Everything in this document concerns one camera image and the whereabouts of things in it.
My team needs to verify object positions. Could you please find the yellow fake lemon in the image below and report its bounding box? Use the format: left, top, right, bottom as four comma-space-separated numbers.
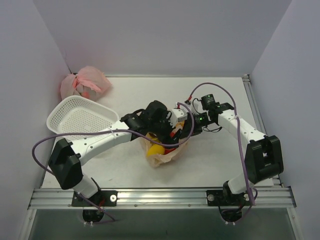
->
146, 144, 165, 157

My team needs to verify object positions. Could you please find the red fake apple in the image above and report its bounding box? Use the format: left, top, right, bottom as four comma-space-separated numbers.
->
164, 148, 176, 155

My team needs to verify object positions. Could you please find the banana print plastic bag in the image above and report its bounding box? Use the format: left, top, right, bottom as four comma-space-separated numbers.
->
139, 138, 188, 168

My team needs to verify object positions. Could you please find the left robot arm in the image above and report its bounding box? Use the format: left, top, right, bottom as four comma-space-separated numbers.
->
48, 100, 188, 206

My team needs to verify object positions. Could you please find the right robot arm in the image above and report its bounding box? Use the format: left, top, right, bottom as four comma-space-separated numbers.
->
181, 94, 284, 205

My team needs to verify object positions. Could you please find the pink plastic bag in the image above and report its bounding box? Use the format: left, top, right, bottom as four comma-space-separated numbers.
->
59, 66, 112, 101

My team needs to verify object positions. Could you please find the white perforated plastic basket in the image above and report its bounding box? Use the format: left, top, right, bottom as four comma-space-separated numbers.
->
46, 95, 120, 134

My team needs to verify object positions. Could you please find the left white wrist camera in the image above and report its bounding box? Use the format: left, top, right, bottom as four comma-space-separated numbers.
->
167, 102, 188, 127

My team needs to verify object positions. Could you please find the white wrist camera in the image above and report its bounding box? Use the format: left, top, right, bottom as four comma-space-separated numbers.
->
184, 99, 192, 106
167, 102, 188, 127

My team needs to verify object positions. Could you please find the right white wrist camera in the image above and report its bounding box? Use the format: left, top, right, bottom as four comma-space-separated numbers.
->
184, 99, 192, 106

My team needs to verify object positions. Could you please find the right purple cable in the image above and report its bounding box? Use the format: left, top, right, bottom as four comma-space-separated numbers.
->
187, 82, 258, 223

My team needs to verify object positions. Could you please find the purple cable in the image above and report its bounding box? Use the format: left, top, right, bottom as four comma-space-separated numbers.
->
31, 103, 196, 223
187, 82, 258, 223

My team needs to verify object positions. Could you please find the aluminium right rail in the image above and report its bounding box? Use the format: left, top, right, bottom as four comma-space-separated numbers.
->
242, 74, 284, 173

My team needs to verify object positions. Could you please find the aluminium rail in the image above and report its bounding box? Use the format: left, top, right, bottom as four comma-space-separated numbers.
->
28, 187, 296, 210
242, 74, 284, 173

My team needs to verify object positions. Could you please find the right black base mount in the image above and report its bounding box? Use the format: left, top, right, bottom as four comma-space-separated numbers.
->
206, 189, 251, 225

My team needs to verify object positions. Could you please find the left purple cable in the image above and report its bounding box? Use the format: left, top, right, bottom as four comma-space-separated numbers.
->
31, 103, 196, 223

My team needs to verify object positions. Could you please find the aluminium front rail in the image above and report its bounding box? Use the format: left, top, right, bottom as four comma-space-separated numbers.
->
28, 187, 296, 210

